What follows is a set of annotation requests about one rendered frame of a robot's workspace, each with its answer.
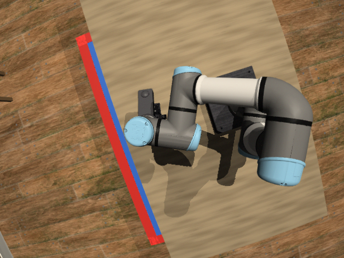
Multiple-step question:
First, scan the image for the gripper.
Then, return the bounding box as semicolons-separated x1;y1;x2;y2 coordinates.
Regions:
141;114;167;120

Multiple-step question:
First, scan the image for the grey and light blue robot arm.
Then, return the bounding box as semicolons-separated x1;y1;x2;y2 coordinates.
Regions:
124;66;313;187

